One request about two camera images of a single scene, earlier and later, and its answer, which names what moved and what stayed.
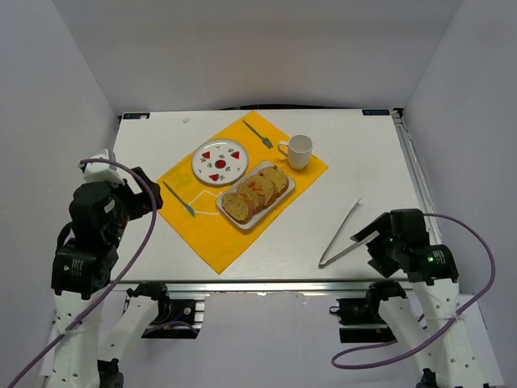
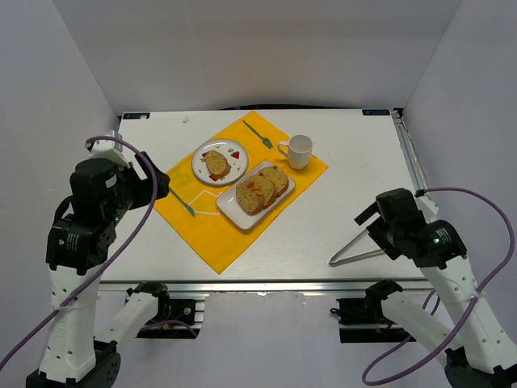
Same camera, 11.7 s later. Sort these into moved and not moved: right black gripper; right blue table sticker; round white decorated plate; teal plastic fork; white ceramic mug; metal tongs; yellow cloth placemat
Moved: metal tongs; right black gripper
Not moved: yellow cloth placemat; white ceramic mug; round white decorated plate; right blue table sticker; teal plastic fork
